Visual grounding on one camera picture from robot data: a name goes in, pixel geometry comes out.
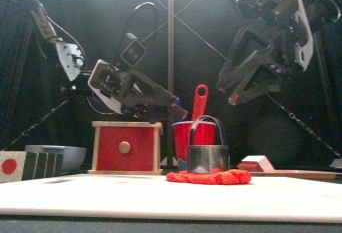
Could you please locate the small metal cup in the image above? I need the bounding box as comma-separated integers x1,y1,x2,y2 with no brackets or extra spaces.
186,115,232,174

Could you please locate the red spatula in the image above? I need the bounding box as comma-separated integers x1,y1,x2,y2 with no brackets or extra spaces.
192,84,210,122

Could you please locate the red plastic cup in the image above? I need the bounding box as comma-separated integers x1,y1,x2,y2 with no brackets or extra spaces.
171,120,220,171

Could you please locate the wooden box with red drawer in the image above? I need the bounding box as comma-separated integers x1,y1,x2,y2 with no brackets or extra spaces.
89,120,165,175

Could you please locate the light blue bowl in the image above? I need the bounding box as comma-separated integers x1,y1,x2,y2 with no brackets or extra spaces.
25,144,89,173

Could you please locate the white and red block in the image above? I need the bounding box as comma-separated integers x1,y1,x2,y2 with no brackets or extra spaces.
237,155,277,173

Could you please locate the red cloth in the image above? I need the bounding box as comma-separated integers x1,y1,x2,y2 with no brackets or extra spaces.
166,168,253,186

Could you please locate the white cutting board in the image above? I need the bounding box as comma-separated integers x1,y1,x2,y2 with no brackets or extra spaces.
0,173,342,225

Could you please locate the pink tray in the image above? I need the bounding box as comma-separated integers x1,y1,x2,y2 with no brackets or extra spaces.
242,169,342,181

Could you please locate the striped block with red dot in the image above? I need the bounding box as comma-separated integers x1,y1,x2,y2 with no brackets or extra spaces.
0,150,65,184

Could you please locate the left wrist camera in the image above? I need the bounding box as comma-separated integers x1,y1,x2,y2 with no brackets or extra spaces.
119,32,150,69

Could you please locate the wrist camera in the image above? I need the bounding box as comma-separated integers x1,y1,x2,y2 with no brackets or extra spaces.
119,32,150,69
229,0,270,22

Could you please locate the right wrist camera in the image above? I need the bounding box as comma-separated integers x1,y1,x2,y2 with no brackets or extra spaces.
229,0,270,22

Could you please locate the grey vertical frame pole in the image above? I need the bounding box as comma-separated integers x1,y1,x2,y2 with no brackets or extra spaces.
167,0,175,168

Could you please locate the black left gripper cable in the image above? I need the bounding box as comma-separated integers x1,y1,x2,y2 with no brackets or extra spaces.
126,1,159,61

